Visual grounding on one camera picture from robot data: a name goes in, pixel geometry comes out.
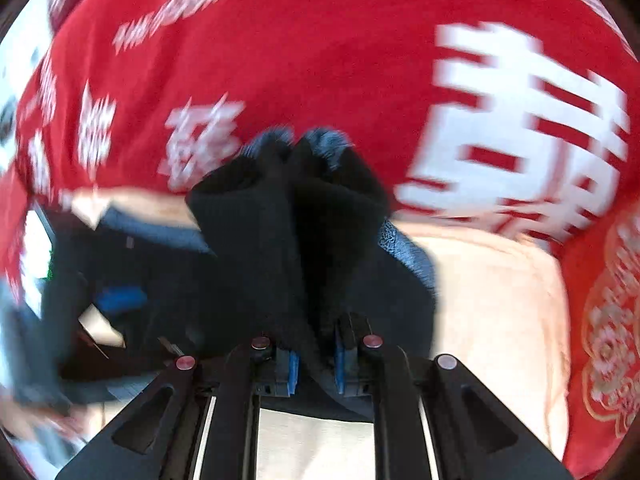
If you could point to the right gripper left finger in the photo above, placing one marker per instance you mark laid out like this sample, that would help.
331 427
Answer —
196 420

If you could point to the black pants blue trim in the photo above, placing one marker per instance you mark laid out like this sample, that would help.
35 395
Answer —
242 282

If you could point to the red blanket white characters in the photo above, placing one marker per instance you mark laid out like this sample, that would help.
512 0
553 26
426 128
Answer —
510 116

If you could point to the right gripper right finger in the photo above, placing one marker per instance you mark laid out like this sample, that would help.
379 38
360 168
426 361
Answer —
434 419

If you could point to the red embroidered pillow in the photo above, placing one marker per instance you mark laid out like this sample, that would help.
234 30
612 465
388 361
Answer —
600 270

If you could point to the peach cushion cover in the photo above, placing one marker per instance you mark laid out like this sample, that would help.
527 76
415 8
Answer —
497 305

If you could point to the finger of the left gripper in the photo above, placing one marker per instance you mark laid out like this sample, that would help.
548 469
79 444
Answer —
120 299

